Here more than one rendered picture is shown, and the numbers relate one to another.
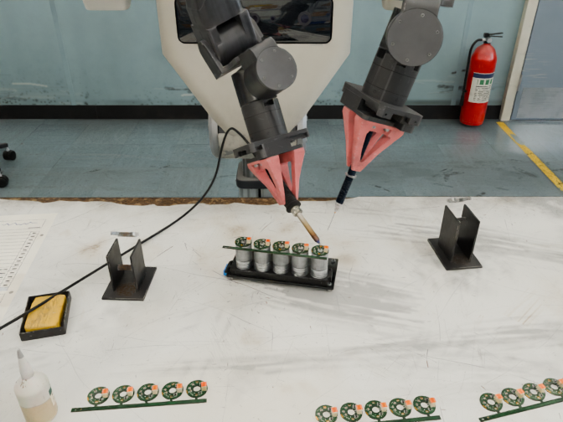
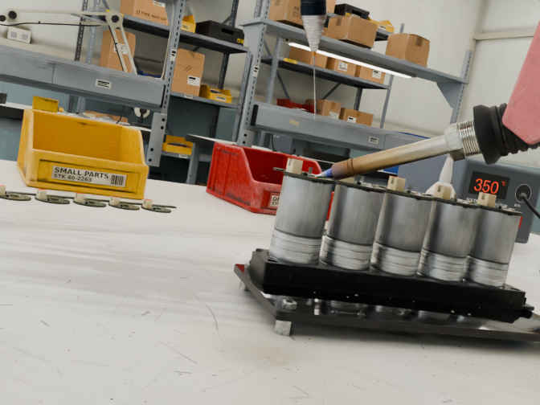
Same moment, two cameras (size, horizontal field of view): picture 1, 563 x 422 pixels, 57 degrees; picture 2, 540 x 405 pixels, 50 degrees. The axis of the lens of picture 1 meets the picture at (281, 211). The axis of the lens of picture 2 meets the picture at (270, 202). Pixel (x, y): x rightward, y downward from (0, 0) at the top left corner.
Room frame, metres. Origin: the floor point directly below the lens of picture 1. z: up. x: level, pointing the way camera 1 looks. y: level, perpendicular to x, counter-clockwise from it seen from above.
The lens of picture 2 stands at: (0.83, -0.21, 0.83)
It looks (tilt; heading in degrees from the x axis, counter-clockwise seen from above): 6 degrees down; 150
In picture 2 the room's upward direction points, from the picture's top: 11 degrees clockwise
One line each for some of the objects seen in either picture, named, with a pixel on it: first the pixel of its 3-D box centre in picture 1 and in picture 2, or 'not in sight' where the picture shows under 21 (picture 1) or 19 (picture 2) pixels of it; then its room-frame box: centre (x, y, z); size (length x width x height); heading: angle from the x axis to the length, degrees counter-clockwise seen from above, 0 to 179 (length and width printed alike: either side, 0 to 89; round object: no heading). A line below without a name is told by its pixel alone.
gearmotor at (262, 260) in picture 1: (262, 257); (444, 245); (0.61, 0.03, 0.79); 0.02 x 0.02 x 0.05
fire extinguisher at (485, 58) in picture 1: (480, 79); not in sight; (3.09, -1.20, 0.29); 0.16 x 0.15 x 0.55; 90
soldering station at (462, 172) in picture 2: not in sight; (460, 195); (0.29, 0.38, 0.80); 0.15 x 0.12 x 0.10; 167
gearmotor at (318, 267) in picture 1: (319, 264); (299, 225); (0.60, -0.05, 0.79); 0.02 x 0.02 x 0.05
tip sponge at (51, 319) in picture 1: (46, 314); not in sight; (0.52, 0.32, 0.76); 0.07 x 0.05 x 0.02; 14
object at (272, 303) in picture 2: (283, 269); (404, 309); (0.62, 0.00, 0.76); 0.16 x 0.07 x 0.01; 79
